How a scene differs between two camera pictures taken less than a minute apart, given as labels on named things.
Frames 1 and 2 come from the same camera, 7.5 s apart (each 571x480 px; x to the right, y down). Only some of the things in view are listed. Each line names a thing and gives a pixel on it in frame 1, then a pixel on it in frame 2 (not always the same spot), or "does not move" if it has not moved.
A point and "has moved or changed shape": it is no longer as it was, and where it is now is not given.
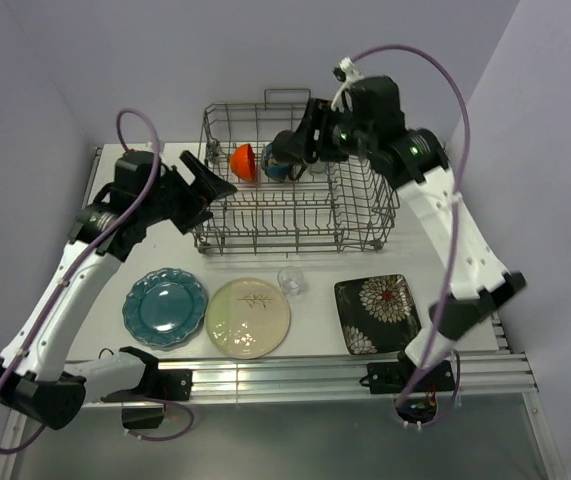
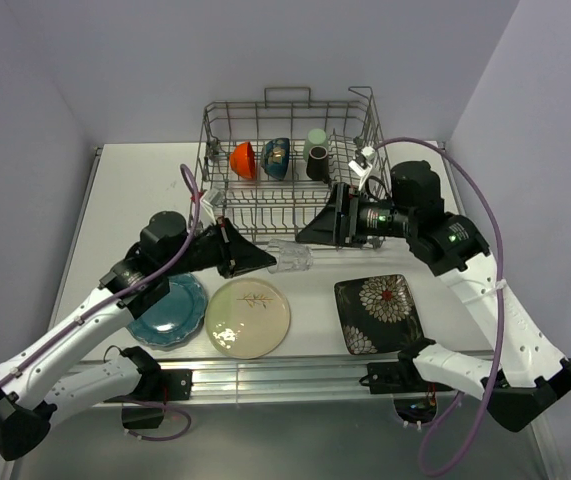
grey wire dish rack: (335, 207) does not move
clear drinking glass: (290, 278) → (289, 256)
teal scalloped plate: (165, 306) does not move
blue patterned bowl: (275, 168) does not move
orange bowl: (243, 162) does not move
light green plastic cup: (318, 167) has moved or changed shape
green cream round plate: (247, 317) does not move
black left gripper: (197, 201) → (237, 255)
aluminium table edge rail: (342, 379) does not move
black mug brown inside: (288, 149) → (317, 167)
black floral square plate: (378, 313) does not move
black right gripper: (311, 121) → (328, 226)
